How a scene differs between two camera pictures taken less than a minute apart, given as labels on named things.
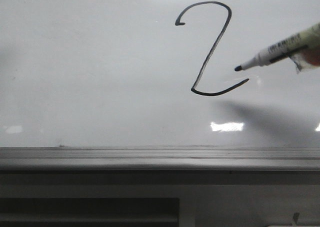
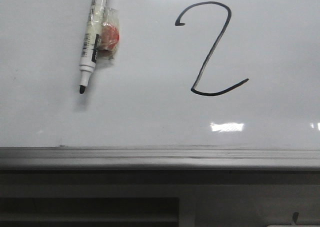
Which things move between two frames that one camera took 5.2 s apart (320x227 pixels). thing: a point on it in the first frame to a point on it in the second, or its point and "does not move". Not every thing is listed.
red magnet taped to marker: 309,56 to 108,42
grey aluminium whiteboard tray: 159,159 does not move
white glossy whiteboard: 154,67 does not move
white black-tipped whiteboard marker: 309,36 to 90,45
